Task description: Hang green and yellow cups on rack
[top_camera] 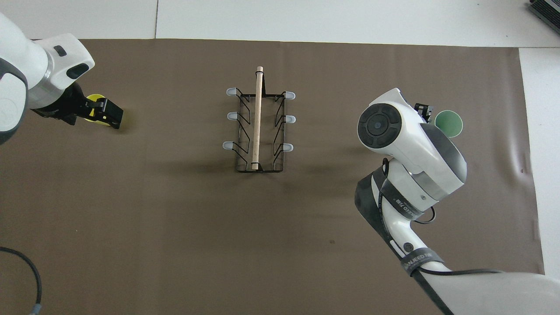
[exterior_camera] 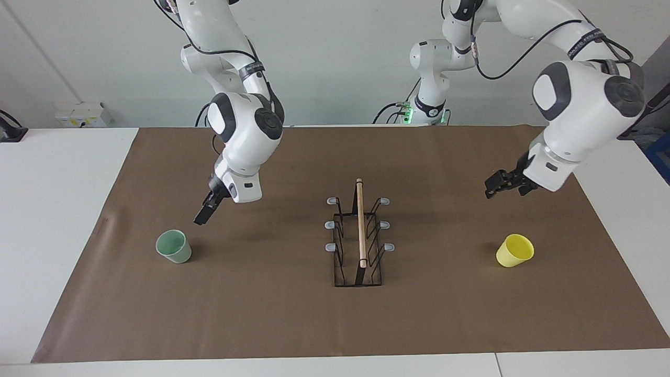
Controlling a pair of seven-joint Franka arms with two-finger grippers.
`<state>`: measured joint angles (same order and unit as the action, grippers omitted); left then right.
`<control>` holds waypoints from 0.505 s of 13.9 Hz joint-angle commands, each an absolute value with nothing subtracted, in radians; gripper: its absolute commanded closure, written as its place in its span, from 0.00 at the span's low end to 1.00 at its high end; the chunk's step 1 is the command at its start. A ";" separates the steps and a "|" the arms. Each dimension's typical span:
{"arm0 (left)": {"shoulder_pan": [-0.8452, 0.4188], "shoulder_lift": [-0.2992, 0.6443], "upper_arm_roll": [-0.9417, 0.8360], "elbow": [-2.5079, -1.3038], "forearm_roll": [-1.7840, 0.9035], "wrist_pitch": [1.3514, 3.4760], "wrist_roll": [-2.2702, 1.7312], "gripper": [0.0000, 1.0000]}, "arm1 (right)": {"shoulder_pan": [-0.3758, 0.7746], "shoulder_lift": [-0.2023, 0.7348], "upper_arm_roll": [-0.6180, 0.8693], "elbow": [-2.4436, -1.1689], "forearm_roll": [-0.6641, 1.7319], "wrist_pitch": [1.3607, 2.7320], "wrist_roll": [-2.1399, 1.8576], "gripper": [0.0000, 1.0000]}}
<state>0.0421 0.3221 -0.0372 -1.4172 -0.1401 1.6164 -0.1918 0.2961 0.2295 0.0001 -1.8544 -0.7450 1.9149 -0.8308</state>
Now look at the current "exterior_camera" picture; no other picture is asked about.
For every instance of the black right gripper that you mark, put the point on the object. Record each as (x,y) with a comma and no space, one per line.
(219,187)

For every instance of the blue box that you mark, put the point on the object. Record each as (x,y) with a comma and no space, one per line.
(660,157)

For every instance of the black clamp mount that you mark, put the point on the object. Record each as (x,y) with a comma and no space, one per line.
(10,132)

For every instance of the yellow plastic cup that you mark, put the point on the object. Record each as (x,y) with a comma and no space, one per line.
(515,250)

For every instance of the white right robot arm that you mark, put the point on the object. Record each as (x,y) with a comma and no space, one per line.
(241,131)

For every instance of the pale green plastic cup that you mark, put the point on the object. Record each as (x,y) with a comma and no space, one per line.
(174,247)

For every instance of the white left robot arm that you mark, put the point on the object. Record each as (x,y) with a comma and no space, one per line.
(581,99)

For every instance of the white wall socket box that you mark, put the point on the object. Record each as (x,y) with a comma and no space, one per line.
(84,114)

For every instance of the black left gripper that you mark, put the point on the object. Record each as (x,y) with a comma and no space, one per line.
(525,178)

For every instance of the black camera stand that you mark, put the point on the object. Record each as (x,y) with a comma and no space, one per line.
(641,121)

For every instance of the brown paper table mat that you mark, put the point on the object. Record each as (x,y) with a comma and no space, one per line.
(261,314)

